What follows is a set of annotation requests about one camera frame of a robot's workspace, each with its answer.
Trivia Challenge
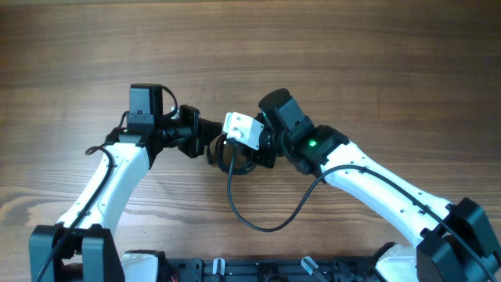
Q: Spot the thick black cable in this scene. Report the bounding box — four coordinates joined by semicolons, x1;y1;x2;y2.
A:
205;132;258;175

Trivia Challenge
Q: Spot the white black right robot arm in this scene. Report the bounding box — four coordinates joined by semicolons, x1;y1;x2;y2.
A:
257;89;500;281

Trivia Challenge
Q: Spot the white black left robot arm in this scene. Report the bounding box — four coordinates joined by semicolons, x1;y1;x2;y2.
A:
29;83;222;281

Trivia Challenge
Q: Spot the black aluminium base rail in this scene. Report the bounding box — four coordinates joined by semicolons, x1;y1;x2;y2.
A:
166;256;384;282

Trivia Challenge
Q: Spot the black right camera cable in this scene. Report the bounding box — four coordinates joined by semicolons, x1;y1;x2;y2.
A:
226;139;498;282

